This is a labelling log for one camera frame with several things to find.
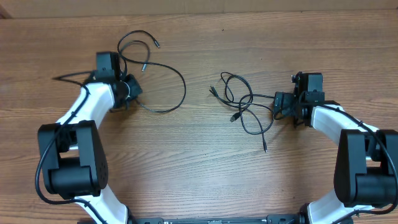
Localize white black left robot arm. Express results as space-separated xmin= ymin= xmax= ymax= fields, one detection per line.
xmin=35 ymin=52 xmax=142 ymax=223

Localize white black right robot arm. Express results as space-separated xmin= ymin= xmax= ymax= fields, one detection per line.
xmin=274 ymin=72 xmax=397 ymax=223

